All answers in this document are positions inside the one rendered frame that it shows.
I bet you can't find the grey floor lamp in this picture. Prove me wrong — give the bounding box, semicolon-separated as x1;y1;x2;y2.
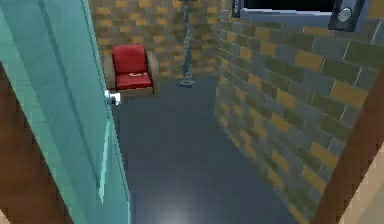
177;0;198;88

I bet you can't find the red cushioned armchair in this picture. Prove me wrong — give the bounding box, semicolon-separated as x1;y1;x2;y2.
103;43;161;98

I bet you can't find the white round door knob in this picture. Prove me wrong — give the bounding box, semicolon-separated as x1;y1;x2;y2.
104;89;122;106

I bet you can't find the black loudspeaker with round cone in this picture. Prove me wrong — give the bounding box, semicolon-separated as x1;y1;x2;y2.
327;0;366;33
231;0;242;19

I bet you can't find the teal room door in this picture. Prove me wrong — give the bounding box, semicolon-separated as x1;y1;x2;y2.
0;0;132;224

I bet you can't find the black television set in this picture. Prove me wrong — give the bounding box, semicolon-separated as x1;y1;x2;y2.
240;0;337;13

